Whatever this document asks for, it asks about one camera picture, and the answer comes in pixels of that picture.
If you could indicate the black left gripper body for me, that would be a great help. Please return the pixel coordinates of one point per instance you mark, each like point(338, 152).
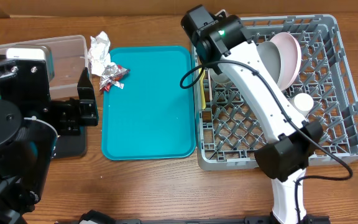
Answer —
point(64, 121)

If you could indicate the yellow plastic spoon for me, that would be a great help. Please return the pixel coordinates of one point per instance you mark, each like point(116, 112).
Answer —
point(202, 95)

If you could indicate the grey bowl of rice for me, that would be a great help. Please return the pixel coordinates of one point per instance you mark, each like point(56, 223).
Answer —
point(219, 78)

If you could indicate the grey round plate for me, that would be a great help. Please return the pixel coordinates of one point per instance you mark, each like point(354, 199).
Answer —
point(270, 56)

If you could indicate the white round plate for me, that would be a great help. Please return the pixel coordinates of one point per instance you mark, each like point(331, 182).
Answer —
point(290, 55)

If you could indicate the white cup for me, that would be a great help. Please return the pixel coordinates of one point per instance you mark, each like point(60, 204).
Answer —
point(303, 103)

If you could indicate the white plastic fork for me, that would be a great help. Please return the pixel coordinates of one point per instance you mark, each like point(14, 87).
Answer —
point(210, 86)

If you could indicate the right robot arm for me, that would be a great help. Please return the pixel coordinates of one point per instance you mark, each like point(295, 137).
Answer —
point(225, 45)

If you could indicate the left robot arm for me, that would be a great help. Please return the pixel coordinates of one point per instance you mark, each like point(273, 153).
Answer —
point(34, 128)

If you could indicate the grey dishwasher rack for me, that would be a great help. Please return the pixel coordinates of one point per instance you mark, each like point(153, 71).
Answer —
point(228, 132)

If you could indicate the black plastic tray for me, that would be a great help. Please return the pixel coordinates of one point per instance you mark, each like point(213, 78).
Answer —
point(71, 146)

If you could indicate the red snack wrapper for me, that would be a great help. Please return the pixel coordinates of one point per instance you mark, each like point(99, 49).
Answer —
point(111, 76)

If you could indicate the crumpled white napkin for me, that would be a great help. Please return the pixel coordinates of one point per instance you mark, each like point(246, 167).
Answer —
point(98, 54)

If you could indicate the clear plastic bin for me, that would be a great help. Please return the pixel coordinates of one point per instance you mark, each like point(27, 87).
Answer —
point(70, 57)

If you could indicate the teal serving tray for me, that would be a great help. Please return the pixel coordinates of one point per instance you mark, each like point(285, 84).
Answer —
point(151, 117)

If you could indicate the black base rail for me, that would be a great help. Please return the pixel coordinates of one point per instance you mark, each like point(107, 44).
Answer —
point(94, 216)

